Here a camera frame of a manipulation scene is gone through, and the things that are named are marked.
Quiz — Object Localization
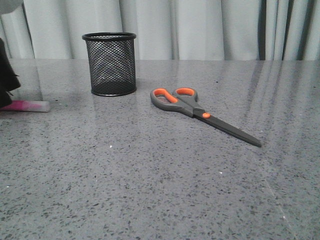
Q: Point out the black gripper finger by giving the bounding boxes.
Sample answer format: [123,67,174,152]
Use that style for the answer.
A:
[0,39,21,108]

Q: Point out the pink highlighter pen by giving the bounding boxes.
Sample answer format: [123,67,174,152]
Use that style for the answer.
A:
[0,100,51,113]

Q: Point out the grey and orange scissors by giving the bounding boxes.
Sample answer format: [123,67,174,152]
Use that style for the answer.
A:
[150,87,262,148]

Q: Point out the black mesh pen holder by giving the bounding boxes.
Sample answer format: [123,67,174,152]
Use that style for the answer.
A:
[81,32,137,97]

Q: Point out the light grey curtain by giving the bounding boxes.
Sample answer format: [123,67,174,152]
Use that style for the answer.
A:
[0,0,320,61]

